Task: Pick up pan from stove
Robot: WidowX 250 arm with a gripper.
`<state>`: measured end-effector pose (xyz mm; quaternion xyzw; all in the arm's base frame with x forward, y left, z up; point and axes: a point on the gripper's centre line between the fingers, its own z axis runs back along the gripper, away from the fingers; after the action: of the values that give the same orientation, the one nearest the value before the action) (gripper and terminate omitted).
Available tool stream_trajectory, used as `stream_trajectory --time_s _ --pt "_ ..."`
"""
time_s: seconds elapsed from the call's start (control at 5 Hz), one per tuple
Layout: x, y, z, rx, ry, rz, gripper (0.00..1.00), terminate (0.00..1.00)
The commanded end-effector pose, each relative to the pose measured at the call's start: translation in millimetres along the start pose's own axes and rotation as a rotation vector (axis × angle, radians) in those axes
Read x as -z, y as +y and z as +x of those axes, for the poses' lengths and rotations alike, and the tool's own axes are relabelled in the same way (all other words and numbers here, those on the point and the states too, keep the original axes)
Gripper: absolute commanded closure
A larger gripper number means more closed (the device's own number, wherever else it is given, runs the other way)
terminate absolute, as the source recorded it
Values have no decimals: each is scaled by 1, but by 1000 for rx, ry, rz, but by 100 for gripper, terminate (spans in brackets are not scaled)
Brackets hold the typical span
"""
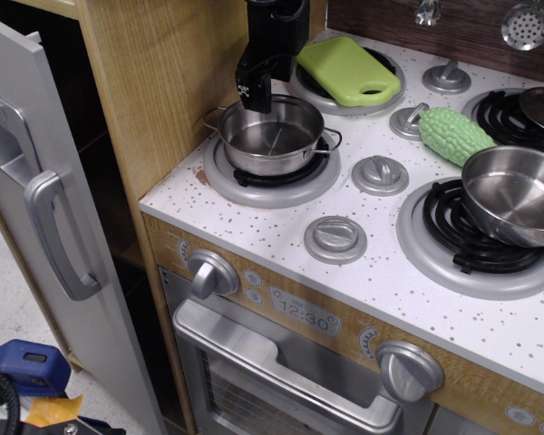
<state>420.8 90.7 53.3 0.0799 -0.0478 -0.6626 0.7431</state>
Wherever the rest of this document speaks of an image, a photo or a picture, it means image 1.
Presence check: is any silver oven door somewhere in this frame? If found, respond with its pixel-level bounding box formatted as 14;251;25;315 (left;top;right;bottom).
160;268;436;434

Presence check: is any black braided cable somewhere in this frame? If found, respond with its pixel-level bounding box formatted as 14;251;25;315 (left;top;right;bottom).
0;364;23;435

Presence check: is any wooden toy kitchen cabinet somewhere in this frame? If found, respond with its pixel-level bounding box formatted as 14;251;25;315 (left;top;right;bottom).
8;0;327;435

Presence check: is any front left stove burner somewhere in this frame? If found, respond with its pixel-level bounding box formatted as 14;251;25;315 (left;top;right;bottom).
203;137;341;209

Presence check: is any green plastic cutting board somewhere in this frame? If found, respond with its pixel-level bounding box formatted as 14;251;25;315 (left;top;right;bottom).
296;36;402;107

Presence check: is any oven clock display panel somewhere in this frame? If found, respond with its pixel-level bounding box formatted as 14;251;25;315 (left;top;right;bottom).
268;286;343;337

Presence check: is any grey stovetop knob middle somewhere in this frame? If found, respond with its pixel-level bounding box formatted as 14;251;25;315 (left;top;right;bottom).
351;155;409;197

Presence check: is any left oven dial knob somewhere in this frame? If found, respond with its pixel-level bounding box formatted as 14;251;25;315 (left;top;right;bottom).
188;248;240;300

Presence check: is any front right stove burner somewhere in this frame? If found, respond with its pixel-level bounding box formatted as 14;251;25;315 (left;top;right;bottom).
396;179;544;300

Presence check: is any small steel pot with handles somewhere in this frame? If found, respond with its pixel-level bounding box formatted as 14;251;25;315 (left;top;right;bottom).
203;94;342;177

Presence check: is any hanging steel skimmer spoon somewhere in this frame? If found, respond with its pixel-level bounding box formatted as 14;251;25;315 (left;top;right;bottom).
500;1;544;52

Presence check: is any grey fridge door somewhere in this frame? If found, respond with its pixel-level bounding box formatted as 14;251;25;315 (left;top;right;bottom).
0;22;166;434

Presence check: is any grey stovetop knob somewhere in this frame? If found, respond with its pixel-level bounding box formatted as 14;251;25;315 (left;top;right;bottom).
389;103;430;141
422;60;471;94
303;216;368;265
351;155;409;197

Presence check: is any silver oven door handle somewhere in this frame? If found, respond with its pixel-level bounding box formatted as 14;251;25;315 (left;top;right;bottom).
173;300;402;434

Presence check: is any steel frying pan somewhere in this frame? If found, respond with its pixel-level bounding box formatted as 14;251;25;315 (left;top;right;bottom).
461;146;544;247

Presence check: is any right oven dial knob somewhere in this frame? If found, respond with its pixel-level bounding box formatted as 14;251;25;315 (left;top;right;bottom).
376;340;445;403

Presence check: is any green toy bitter melon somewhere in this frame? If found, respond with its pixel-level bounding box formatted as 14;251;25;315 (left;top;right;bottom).
419;107;496;168

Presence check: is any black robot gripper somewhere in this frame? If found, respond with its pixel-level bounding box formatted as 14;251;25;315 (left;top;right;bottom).
235;1;310;113

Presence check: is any stove burner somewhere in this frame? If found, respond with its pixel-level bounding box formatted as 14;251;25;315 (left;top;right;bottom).
203;137;341;209
396;179;544;300
461;88;544;152
286;45;407;117

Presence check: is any back right stove burner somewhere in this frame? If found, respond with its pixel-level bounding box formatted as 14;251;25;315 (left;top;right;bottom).
461;88;544;152

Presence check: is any grey stovetop knob front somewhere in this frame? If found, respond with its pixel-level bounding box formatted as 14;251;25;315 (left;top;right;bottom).
303;216;368;265

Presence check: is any hanging steel utensil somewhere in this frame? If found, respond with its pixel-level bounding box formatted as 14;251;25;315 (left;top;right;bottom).
414;0;442;27

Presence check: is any grey stovetop knob back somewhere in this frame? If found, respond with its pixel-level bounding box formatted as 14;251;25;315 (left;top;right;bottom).
422;60;471;94

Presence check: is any grey stovetop knob upper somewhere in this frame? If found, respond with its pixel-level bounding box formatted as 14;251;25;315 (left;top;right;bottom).
389;103;430;141

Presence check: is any blue clamp device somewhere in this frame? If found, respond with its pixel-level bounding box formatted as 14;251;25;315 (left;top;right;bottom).
0;339;72;397

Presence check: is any grey fridge door handle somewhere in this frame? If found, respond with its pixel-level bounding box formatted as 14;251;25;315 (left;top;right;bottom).
24;169;102;302

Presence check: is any back left stove burner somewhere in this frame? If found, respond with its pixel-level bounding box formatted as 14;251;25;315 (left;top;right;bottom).
286;45;407;117

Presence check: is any oven dial knob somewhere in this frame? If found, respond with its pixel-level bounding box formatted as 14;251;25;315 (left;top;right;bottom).
188;248;240;300
376;340;445;403

